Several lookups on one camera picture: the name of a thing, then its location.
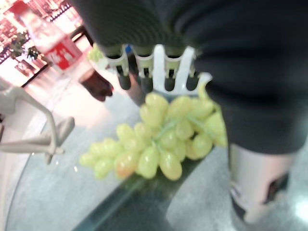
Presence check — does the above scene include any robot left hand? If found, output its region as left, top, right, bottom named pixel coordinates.
left=69, top=0, right=308, bottom=224

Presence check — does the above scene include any large green grape bunch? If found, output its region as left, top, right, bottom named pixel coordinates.
left=79, top=84, right=228, bottom=181

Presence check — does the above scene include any small green grape bunch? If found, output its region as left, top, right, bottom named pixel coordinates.
left=87, top=44, right=108, bottom=67

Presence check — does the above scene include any dark brown round fruit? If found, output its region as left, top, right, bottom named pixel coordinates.
left=80, top=70, right=114, bottom=102

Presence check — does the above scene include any clear water bottle red label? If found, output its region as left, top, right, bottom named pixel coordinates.
left=18, top=9, right=83, bottom=73

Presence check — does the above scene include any red display shelf with goods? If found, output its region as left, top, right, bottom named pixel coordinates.
left=0, top=0, right=81, bottom=34

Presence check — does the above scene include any green potted plant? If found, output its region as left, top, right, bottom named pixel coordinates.
left=9, top=33, right=47, bottom=61

